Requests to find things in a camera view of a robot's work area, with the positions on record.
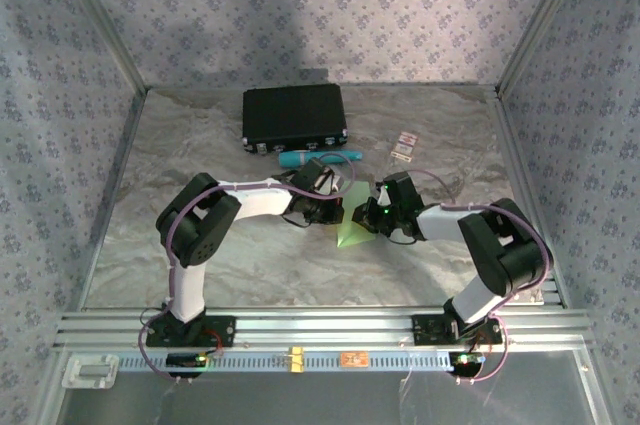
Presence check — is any slotted grey cable duct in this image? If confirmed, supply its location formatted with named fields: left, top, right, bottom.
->
left=117, top=349, right=454, bottom=374

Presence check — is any clear packet with printed card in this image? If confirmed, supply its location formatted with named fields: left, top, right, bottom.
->
left=375, top=130, right=418, bottom=191

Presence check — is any light green paper sheet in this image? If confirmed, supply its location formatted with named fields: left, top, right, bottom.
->
left=335, top=180, right=374, bottom=248

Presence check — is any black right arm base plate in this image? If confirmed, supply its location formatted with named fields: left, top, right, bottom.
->
left=411, top=313, right=504, bottom=346

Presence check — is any white plastic bracket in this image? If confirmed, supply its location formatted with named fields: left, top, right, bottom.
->
left=61, top=353, right=120, bottom=390

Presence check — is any aluminium frame side rail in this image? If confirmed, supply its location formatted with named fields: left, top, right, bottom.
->
left=492, top=87, right=619, bottom=425
left=37, top=89, right=149, bottom=425

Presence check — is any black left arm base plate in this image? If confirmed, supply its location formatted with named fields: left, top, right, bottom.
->
left=144, top=314, right=237, bottom=349

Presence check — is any aluminium mounting rail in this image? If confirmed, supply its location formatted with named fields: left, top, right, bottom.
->
left=53, top=308, right=594, bottom=349

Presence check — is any aluminium frame post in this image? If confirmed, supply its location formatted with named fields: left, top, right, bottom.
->
left=494, top=0, right=599, bottom=99

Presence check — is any teal cylindrical pen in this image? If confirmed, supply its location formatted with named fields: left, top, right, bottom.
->
left=278, top=149, right=364, bottom=169

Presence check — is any grey metal front panel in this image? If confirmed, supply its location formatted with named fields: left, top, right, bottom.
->
left=54, top=372, right=609, bottom=425

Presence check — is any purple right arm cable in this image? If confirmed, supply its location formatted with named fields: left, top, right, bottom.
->
left=409, top=169, right=557, bottom=386

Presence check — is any black hard case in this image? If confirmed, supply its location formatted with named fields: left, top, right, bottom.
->
left=241, top=83, right=350, bottom=155

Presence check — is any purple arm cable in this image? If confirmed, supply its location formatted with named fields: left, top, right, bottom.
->
left=138, top=152, right=357, bottom=386
left=409, top=169, right=557, bottom=386

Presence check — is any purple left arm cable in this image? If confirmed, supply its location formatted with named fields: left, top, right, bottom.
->
left=138, top=152, right=357, bottom=386

